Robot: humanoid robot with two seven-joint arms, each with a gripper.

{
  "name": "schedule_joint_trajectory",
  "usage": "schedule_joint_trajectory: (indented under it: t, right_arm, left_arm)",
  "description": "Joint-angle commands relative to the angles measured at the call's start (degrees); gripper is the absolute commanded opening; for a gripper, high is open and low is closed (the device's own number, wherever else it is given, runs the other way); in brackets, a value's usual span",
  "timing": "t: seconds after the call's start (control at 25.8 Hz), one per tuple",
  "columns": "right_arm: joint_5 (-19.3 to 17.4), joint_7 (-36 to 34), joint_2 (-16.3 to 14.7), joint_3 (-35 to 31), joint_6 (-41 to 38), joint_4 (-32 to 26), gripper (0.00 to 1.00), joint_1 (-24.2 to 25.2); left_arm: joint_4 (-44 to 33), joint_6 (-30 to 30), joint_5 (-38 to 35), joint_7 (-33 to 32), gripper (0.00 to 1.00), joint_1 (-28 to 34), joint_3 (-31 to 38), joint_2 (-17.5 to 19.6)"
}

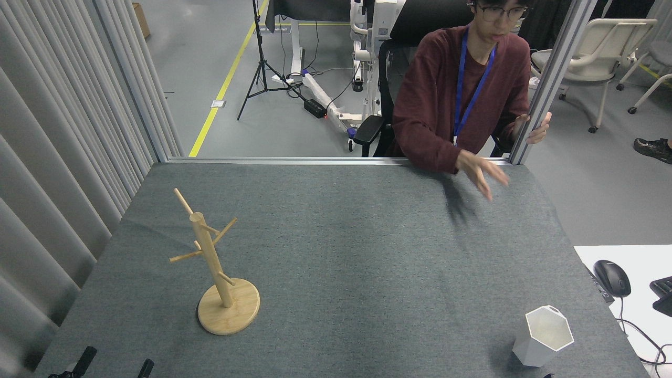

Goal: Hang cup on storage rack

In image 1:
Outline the white hexagonal cup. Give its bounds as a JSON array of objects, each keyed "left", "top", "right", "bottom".
[{"left": 512, "top": 305, "right": 575, "bottom": 368}]

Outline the wooden cup rack stand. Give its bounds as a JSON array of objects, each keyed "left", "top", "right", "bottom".
[{"left": 169, "top": 188, "right": 261, "bottom": 335}]

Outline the person's right hand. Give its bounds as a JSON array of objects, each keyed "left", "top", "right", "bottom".
[{"left": 456, "top": 150, "right": 510, "bottom": 202}]

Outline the person's left hand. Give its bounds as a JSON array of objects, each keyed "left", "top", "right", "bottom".
[{"left": 513, "top": 111, "right": 553, "bottom": 145}]

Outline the grey pleated curtain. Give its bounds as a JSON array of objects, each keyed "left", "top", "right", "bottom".
[{"left": 0, "top": 0, "right": 184, "bottom": 378}]

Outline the grey felt table cover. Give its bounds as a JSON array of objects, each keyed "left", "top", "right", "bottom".
[{"left": 34, "top": 162, "right": 649, "bottom": 378}]

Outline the black tripod stand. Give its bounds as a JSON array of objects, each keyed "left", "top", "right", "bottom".
[{"left": 237, "top": 0, "right": 304, "bottom": 121}]

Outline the white stand on wheels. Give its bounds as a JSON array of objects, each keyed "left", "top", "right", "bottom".
[{"left": 302, "top": 0, "right": 407, "bottom": 153}]

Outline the black office chair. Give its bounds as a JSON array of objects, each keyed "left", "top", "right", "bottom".
[{"left": 353, "top": 0, "right": 518, "bottom": 158}]

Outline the cardboard box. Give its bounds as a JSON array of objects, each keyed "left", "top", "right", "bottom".
[{"left": 131, "top": 3, "right": 151, "bottom": 39}]

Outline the desk with black cover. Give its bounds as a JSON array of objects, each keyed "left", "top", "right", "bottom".
[{"left": 265, "top": 0, "right": 352, "bottom": 86}]

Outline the person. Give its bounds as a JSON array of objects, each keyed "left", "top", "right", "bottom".
[{"left": 391, "top": 0, "right": 553, "bottom": 203}]

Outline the black flat device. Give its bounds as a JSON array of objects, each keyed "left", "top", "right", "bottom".
[{"left": 584, "top": 264, "right": 615, "bottom": 305}]

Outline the black computer mouse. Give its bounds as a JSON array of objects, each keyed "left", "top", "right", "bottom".
[{"left": 593, "top": 260, "right": 632, "bottom": 298}]

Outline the white side desk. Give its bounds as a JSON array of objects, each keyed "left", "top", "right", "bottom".
[{"left": 574, "top": 245, "right": 672, "bottom": 378}]

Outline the black keyboard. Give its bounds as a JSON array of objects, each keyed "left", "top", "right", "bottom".
[{"left": 650, "top": 277, "right": 672, "bottom": 318}]

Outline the black hanging cloth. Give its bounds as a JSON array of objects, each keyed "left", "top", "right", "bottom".
[{"left": 525, "top": 0, "right": 581, "bottom": 50}]

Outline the black shoe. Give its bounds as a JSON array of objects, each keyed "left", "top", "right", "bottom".
[{"left": 633, "top": 138, "right": 672, "bottom": 165}]

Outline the white chair with armrests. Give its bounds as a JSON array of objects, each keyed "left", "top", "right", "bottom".
[{"left": 531, "top": 18, "right": 658, "bottom": 134}]

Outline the grey seat white-legged chair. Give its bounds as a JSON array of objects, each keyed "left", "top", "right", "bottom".
[{"left": 617, "top": 39, "right": 672, "bottom": 115}]

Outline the silver table edge rail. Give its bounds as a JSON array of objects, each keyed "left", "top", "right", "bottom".
[{"left": 167, "top": 156, "right": 512, "bottom": 166}]

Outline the blue lanyard with badge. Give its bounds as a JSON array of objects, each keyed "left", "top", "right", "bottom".
[{"left": 453, "top": 26, "right": 497, "bottom": 146}]

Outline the black mouse cable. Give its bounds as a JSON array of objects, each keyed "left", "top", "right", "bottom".
[{"left": 618, "top": 296, "right": 672, "bottom": 368}]

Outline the silver post beside person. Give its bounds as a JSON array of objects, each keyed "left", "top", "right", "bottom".
[{"left": 508, "top": 0, "right": 599, "bottom": 165}]

